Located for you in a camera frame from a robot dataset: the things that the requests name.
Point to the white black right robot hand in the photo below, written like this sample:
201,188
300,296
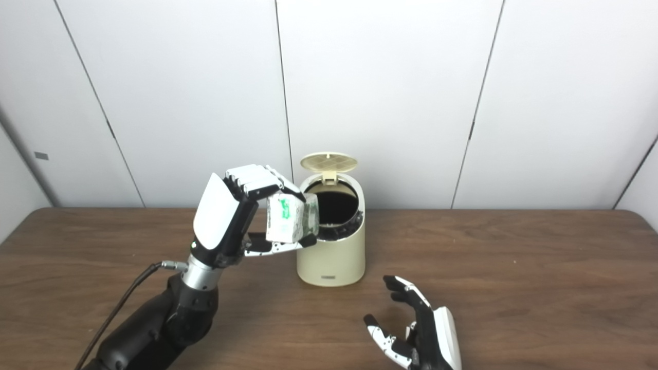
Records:
432,339

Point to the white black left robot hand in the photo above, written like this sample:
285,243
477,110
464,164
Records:
218,210

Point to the green white milk carton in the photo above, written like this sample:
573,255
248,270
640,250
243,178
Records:
285,218

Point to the cream-colored lidded bin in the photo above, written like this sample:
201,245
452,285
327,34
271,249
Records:
334,262

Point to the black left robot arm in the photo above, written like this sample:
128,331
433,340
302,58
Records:
154,329

